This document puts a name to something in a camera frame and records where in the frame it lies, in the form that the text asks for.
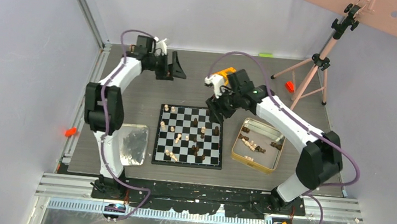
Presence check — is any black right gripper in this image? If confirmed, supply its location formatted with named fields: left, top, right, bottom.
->
left=204, top=84, right=243, bottom=126

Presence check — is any dark chess piece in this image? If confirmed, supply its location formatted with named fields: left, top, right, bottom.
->
left=212, top=126, right=220, bottom=136

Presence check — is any gold square metal tin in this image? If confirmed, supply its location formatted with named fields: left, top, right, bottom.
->
left=231, top=118, right=285, bottom=174

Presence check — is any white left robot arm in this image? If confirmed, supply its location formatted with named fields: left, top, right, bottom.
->
left=84, top=34, right=186, bottom=200

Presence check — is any silver tin lid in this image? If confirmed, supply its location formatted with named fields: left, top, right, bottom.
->
left=118, top=124, right=149, bottom=167

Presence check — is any orange block on rail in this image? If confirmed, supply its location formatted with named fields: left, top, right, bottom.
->
left=64, top=127, right=77, bottom=137

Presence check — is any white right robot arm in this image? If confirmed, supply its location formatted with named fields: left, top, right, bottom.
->
left=204, top=69, right=343, bottom=214

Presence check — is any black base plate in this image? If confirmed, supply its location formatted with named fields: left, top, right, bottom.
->
left=91, top=177, right=306, bottom=219

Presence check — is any black and white chessboard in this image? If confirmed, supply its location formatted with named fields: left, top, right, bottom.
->
left=151, top=104, right=223, bottom=170

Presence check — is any pink tripod stand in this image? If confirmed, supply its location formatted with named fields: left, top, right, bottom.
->
left=271, top=16, right=342, bottom=110

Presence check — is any yellow triangle toy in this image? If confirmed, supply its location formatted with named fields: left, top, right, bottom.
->
left=215, top=67, right=237, bottom=86

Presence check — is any red block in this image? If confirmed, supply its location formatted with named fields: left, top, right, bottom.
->
left=284, top=81, right=295, bottom=93

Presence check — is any dark pawn in tin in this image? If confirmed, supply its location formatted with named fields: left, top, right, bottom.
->
left=270, top=142, right=283, bottom=151

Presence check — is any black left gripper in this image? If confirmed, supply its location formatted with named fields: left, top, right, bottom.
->
left=146, top=50, right=189, bottom=83

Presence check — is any light chess pieces cluster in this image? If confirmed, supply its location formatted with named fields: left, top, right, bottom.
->
left=245, top=140, right=257, bottom=151

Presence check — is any green block at wall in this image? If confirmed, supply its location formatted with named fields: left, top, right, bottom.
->
left=258, top=52, right=273, bottom=58

